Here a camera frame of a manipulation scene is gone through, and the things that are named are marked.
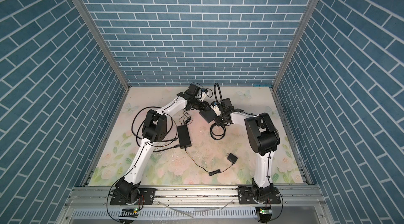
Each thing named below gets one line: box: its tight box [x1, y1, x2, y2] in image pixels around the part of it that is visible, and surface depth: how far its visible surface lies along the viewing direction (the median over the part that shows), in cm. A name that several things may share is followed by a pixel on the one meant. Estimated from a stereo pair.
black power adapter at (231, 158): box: [226, 153, 239, 165], surface depth 86 cm
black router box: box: [199, 108, 217, 124], surface depth 103 cm
